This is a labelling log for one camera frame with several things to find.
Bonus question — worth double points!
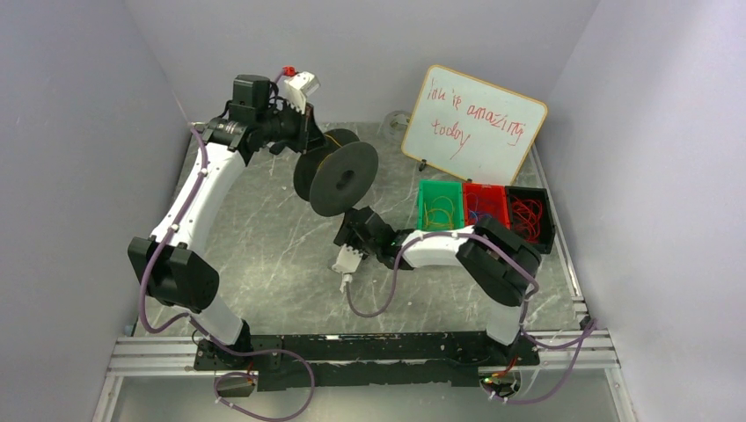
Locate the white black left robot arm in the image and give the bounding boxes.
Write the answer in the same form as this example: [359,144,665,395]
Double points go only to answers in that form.
[128,69,324,370]

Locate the yellow framed whiteboard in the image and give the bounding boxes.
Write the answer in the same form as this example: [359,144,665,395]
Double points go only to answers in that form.
[401,65,548,186]

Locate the black plastic bin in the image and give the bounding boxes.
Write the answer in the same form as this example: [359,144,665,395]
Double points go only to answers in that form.
[505,186,556,255]

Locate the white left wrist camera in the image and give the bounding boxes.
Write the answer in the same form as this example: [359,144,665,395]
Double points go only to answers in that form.
[282,66,320,114]

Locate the red plastic bin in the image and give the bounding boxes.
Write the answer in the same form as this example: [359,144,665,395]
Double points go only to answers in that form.
[462,183,510,228]

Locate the blue cables in bin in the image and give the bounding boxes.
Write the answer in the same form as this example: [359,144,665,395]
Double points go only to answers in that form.
[465,194,487,225]

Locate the dark grey perforated spool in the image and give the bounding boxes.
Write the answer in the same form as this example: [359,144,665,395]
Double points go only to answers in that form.
[293,128,379,217]

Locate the green plastic bin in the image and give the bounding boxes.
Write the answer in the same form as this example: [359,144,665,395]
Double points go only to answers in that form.
[416,180,466,231]

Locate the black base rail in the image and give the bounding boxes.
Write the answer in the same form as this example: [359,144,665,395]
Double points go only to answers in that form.
[194,331,540,391]

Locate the yellow cables in bin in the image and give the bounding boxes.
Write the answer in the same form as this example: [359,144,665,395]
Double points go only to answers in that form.
[421,194,462,232]

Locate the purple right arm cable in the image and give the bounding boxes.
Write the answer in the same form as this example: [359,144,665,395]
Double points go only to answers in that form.
[340,231,598,407]

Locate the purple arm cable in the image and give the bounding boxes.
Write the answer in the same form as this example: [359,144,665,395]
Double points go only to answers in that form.
[340,231,598,407]
[136,69,316,422]

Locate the aluminium frame rail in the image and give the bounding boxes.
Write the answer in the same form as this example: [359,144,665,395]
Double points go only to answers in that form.
[106,337,198,377]

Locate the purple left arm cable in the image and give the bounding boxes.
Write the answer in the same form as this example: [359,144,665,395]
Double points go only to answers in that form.
[136,69,316,422]

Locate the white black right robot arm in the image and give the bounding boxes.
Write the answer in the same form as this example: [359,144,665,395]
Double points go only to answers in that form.
[331,207,542,363]

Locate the red cables in bin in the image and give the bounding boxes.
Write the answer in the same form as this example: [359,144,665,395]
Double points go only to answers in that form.
[511,198,546,243]

